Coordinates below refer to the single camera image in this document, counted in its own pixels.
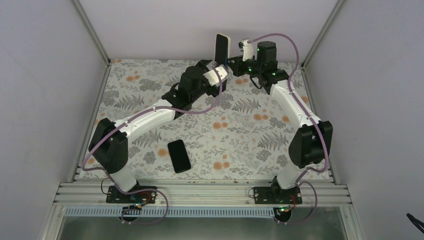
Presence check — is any black phone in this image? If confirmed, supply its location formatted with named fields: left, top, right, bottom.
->
left=167, top=139, right=192, bottom=174

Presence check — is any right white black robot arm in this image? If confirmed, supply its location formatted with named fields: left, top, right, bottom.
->
left=228, top=39, right=333, bottom=204

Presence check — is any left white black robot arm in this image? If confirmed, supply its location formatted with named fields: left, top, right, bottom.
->
left=81, top=60, right=229, bottom=203

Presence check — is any floral patterned table mat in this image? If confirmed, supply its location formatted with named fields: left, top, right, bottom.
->
left=79, top=58, right=332, bottom=182

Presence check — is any black object at edge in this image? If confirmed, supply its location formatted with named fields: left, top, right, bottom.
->
left=406, top=213, right=424, bottom=234

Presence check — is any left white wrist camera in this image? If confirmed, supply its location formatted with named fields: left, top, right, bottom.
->
left=203, top=65, right=229, bottom=86

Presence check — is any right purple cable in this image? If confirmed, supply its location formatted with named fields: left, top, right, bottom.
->
left=248, top=33, right=330, bottom=226

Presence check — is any purple cable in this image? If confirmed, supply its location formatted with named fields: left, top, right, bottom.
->
left=81, top=66, right=223, bottom=226
left=248, top=33, right=330, bottom=226

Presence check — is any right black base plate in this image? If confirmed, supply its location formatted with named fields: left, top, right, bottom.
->
left=253, top=186, right=303, bottom=205

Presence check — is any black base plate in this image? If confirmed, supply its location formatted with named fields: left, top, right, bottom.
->
left=253, top=186, right=303, bottom=205
left=105, top=185, right=157, bottom=205

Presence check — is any aluminium rail frame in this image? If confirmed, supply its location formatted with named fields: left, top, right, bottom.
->
left=41, top=180, right=363, bottom=240

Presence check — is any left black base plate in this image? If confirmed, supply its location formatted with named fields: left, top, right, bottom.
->
left=105, top=185, right=157, bottom=205

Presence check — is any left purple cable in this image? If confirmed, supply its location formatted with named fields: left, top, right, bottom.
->
left=81, top=66, right=223, bottom=226

